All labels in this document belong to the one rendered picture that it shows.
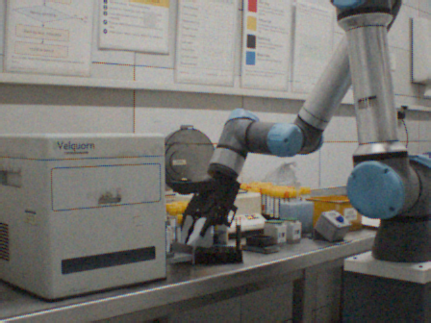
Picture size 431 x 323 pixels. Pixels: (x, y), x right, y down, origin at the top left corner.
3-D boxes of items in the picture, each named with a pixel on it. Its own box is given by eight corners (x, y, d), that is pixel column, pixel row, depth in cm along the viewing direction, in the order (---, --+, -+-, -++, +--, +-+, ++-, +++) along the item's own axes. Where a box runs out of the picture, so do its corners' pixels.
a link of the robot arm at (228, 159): (232, 148, 135) (206, 147, 141) (224, 166, 134) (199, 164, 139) (251, 163, 140) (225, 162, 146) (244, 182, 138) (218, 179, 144)
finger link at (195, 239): (208, 264, 132) (223, 227, 135) (191, 255, 128) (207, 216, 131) (198, 262, 134) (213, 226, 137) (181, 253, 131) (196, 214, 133)
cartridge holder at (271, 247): (266, 254, 149) (266, 239, 149) (240, 249, 155) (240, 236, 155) (280, 251, 153) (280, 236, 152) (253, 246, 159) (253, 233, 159)
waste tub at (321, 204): (337, 235, 176) (338, 201, 175) (303, 230, 186) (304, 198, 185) (363, 229, 184) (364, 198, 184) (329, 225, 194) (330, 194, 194)
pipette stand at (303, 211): (293, 239, 168) (293, 205, 167) (275, 236, 173) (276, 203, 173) (316, 236, 174) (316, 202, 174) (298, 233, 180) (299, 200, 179)
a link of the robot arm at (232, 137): (254, 107, 138) (224, 105, 143) (238, 149, 134) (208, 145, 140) (269, 124, 144) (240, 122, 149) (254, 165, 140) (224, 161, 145)
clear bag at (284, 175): (287, 215, 218) (288, 164, 218) (244, 212, 227) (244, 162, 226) (311, 208, 241) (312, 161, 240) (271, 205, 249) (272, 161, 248)
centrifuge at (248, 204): (215, 240, 167) (216, 197, 166) (161, 227, 191) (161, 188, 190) (280, 233, 181) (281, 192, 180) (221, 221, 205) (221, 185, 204)
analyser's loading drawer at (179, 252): (117, 278, 114) (117, 252, 114) (99, 271, 119) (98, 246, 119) (194, 263, 129) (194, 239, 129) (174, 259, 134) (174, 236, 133)
